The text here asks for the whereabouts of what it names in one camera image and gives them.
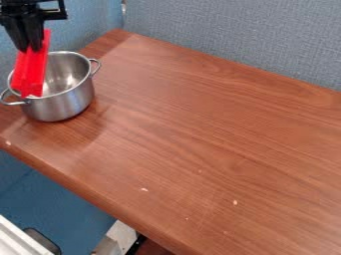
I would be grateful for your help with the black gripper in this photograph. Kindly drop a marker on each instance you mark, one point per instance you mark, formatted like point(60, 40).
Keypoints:
point(16, 10)

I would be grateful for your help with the red star-shaped bar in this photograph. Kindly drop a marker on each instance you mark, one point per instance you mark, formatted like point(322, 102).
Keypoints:
point(30, 70)

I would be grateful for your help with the stainless steel pot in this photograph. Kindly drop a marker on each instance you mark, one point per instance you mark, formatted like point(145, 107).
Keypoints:
point(69, 90)

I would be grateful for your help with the white radiator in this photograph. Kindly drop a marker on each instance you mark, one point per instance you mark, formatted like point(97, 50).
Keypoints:
point(16, 242)

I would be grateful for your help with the white table leg bracket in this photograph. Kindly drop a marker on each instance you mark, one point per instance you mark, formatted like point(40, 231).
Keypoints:
point(119, 241)

